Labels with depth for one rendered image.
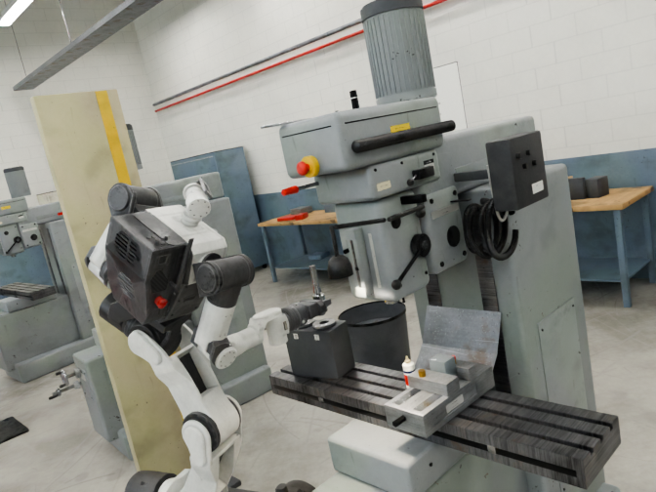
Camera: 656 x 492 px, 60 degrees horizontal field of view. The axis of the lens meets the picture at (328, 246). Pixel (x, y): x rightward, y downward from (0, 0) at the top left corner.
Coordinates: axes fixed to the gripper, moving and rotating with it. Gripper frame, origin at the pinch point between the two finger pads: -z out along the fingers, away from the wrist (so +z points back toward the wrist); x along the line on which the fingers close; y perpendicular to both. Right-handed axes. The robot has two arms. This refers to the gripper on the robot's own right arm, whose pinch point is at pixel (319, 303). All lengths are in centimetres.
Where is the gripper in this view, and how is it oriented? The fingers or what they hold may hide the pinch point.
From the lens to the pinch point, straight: 212.5
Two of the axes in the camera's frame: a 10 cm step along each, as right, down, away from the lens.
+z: -6.6, 2.6, -7.0
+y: 1.9, 9.7, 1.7
